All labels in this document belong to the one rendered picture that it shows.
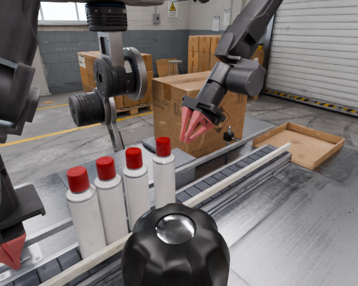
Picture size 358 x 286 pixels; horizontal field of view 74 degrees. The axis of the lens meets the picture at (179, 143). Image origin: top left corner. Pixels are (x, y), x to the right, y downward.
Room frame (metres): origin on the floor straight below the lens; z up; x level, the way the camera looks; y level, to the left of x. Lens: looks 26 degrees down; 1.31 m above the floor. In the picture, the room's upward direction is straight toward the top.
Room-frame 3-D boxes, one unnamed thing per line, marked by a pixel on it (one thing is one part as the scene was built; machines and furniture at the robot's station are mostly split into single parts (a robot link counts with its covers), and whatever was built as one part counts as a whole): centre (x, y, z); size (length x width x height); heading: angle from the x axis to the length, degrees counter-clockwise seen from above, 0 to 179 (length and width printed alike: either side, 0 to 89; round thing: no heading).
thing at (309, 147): (0.93, -0.52, 0.85); 0.30 x 0.26 x 0.04; 130
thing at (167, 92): (0.94, -0.08, 0.99); 0.30 x 0.24 x 0.27; 125
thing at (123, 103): (4.14, 1.08, 0.45); 1.20 x 0.84 x 0.89; 37
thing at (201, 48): (4.54, -0.85, 0.57); 1.20 x 0.85 x 1.14; 128
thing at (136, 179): (0.42, 0.09, 0.98); 0.05 x 0.05 x 0.20
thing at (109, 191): (0.38, 0.14, 0.98); 0.05 x 0.05 x 0.20
